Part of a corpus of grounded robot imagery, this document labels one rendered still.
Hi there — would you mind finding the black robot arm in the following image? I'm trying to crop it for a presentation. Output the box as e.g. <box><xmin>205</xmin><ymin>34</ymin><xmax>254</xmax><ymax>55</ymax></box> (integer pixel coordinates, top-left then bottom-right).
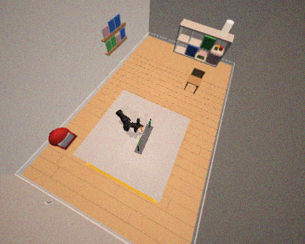
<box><xmin>116</xmin><ymin>109</ymin><xmax>138</xmax><ymax>131</ymax></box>

